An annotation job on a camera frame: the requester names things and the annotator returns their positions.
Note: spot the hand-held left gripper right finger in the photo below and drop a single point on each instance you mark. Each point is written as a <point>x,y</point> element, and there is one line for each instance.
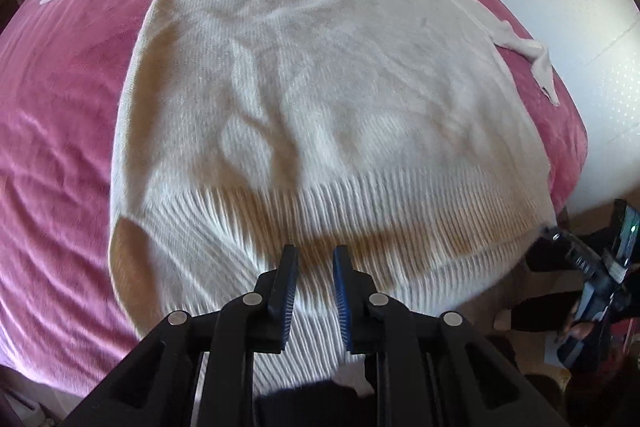
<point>341,302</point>

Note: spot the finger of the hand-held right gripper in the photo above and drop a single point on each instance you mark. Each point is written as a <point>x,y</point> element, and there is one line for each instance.
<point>567,247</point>

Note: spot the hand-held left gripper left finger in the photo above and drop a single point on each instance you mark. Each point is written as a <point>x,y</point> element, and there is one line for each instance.
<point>287,302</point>

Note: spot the beige knit sweater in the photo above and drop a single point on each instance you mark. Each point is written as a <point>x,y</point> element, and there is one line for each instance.
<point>310,82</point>

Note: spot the person's right forearm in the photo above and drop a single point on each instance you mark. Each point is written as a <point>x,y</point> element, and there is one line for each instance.
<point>625,347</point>

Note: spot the person's right hand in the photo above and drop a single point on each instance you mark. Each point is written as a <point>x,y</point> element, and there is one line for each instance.
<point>577,331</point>

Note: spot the dark cloth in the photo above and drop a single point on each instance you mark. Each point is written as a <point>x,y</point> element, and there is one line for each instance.
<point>310,407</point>

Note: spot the pink fleece blanket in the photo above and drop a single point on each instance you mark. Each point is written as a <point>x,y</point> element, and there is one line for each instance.
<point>60,132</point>

